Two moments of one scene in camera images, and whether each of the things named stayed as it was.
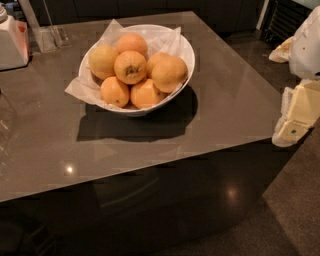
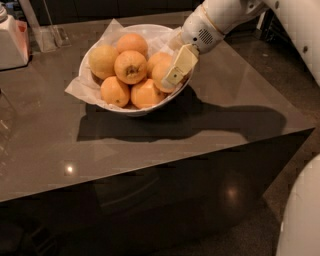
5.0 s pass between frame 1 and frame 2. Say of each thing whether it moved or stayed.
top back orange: stayed
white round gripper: moved
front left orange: stayed
